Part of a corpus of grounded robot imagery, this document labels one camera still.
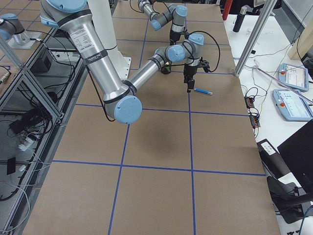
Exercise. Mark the black thermos bottle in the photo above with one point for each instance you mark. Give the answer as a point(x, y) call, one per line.
point(239, 19)

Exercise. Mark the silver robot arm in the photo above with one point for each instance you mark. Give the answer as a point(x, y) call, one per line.
point(89, 25)
point(174, 14)

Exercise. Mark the near blue teach pendant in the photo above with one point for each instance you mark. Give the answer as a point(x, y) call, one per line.
point(291, 106)

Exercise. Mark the blue highlighter pen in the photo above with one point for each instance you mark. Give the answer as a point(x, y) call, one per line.
point(203, 91)

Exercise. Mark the aluminium frame post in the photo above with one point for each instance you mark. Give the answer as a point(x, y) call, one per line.
point(261, 21)

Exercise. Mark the blue teach pendant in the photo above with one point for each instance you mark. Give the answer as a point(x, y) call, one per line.
point(296, 77)
point(291, 106)

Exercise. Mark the far blue teach pendant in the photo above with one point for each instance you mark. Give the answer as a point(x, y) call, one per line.
point(296, 77)

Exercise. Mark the black label box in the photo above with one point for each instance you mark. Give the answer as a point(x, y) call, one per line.
point(272, 159)

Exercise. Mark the black monitor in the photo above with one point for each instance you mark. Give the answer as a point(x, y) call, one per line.
point(297, 153)

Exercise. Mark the metal rod white stand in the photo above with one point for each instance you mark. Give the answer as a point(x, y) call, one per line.
point(285, 86)

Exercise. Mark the black mesh pen holder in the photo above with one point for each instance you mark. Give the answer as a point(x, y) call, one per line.
point(166, 69)

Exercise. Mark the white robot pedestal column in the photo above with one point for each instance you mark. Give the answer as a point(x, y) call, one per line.
point(102, 20)

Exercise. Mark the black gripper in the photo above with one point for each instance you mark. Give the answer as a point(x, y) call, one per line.
point(189, 71)
point(173, 39)

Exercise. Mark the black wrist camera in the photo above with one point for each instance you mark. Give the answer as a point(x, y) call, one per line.
point(204, 65)

